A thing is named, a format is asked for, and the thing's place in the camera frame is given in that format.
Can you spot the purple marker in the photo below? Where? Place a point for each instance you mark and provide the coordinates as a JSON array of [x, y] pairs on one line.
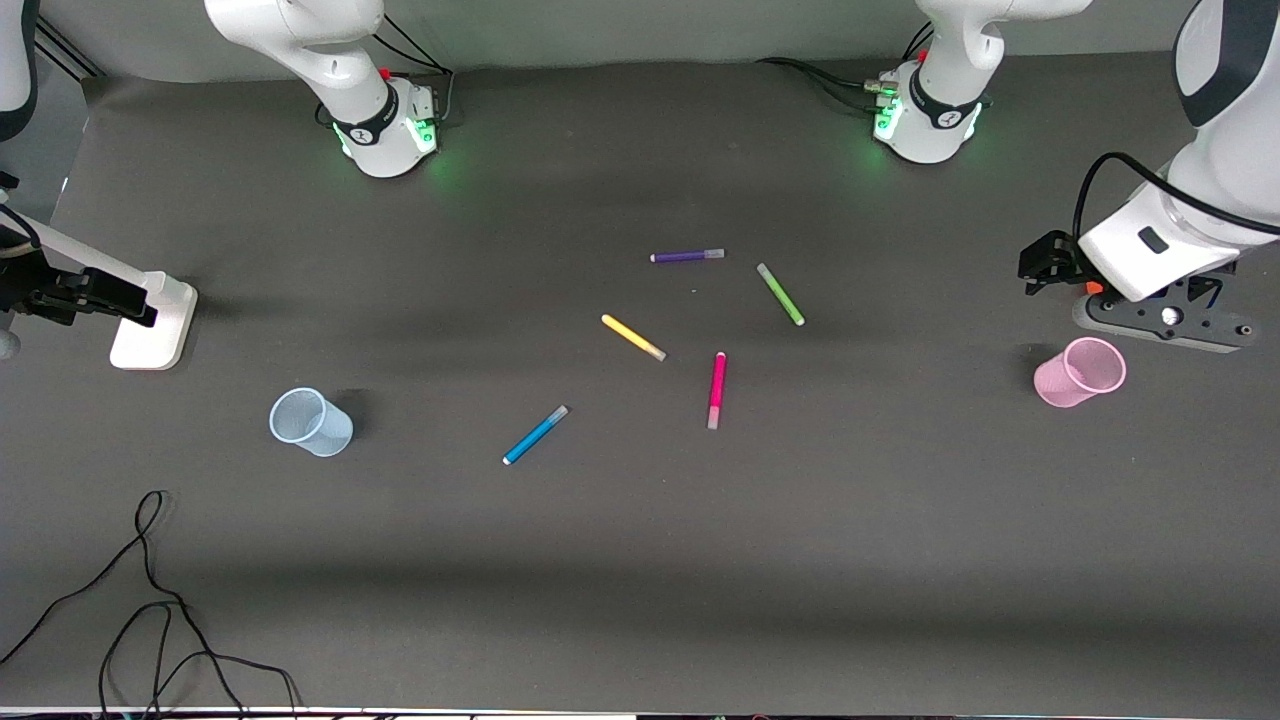
[[685, 256]]

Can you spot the dark grey table mat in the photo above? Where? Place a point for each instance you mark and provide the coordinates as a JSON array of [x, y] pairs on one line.
[[640, 560]]

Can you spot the white stand with base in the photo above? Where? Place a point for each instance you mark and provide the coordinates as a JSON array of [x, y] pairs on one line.
[[150, 345]]

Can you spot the blue marker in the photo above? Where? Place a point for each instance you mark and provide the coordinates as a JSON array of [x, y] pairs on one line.
[[535, 435]]

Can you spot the green marker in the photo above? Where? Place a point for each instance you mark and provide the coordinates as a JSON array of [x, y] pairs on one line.
[[780, 294]]

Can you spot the dark metal rail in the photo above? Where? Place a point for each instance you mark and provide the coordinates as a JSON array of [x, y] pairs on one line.
[[70, 52]]

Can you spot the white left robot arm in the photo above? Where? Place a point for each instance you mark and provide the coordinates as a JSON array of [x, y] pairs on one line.
[[940, 110]]

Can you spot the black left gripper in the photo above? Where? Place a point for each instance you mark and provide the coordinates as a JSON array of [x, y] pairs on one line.
[[1052, 259]]

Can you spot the translucent blue cup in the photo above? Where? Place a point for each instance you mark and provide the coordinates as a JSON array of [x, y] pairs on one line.
[[325, 435]]

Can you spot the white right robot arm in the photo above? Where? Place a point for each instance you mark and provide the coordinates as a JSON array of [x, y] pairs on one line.
[[330, 60]]

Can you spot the yellow marker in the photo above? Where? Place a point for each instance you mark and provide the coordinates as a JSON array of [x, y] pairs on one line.
[[632, 337]]

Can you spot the pink marker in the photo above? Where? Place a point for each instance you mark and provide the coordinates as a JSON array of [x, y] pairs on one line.
[[717, 390]]

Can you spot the translucent pink cup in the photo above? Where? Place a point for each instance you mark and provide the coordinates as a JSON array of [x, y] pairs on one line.
[[1060, 385]]

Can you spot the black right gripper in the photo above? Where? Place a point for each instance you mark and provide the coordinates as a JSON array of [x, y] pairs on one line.
[[45, 291]]

